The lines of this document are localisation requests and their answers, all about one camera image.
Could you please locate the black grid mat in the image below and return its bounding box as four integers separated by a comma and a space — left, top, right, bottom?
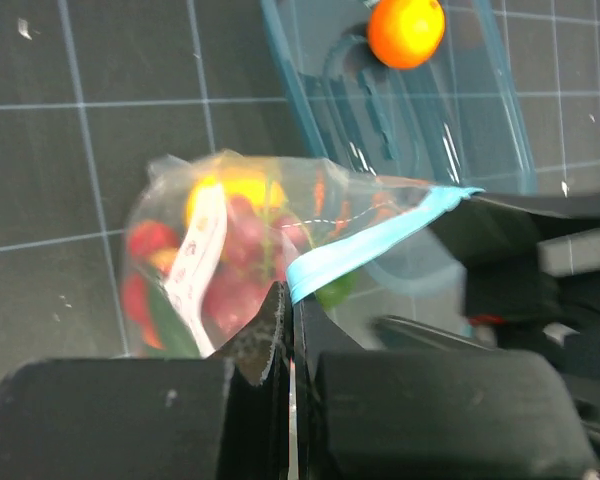
0, 1, 600, 380

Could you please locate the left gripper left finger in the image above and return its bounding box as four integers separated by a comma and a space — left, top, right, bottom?
0, 282, 292, 479

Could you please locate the clear zip top bag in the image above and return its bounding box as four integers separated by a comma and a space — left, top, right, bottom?
120, 150, 478, 358

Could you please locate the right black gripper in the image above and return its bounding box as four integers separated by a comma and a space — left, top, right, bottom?
369, 192, 600, 381

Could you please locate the yellow lemon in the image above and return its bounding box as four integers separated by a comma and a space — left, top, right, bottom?
184, 168, 287, 226

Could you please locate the green lime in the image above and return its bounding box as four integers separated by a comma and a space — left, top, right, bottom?
315, 272, 357, 310

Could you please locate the teal plastic tray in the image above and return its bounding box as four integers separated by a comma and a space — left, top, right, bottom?
262, 1, 536, 335

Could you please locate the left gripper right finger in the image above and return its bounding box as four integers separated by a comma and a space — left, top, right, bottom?
293, 300, 598, 479

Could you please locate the red cherry fruit cluster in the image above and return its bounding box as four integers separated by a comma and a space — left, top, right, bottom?
120, 220, 180, 350

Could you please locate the orange fruit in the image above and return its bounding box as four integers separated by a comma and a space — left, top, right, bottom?
367, 0, 446, 70

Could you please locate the purple grape bunch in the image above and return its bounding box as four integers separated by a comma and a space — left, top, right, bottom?
202, 196, 310, 343

